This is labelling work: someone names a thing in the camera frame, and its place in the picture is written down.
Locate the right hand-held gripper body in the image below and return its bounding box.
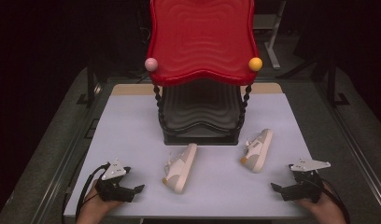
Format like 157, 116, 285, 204
280, 158, 332, 203

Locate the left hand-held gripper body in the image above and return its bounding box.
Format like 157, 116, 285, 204
94, 158, 136, 203

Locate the white sneaker with lace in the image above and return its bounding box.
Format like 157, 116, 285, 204
162, 143, 198, 195

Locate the red and black shoe rack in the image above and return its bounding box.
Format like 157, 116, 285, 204
144, 0, 263, 147

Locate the person's left hand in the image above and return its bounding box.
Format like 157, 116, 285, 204
76, 180, 125, 224

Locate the person's right hand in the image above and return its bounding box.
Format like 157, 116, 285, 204
295, 182, 347, 224

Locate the black metal stand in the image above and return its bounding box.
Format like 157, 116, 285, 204
76, 59, 103, 107
326, 60, 351, 107

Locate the white metal stand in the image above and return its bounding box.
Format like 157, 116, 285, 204
253, 0, 288, 71

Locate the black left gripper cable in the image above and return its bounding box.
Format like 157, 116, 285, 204
74, 163, 109, 220

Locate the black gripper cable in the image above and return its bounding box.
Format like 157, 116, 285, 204
74, 163, 109, 220
321, 178, 351, 224

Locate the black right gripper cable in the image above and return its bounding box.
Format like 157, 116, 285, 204
321, 178, 351, 224

